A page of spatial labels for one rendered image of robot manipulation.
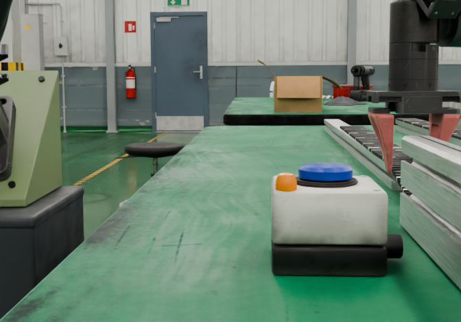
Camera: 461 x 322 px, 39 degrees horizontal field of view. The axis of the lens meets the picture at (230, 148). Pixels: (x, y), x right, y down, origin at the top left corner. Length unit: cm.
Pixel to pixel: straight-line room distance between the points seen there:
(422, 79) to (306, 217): 37
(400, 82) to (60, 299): 49
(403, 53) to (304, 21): 1083
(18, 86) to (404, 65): 47
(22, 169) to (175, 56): 1085
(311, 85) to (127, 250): 222
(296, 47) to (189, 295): 1121
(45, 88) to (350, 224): 50
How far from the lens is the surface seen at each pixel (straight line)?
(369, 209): 46
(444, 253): 48
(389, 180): 84
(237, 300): 42
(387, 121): 77
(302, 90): 270
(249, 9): 1159
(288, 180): 45
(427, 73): 79
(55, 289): 45
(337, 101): 348
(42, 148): 80
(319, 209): 45
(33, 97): 85
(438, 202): 49
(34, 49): 1191
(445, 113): 79
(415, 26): 78
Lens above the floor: 92
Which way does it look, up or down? 6 degrees down
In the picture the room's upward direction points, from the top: straight up
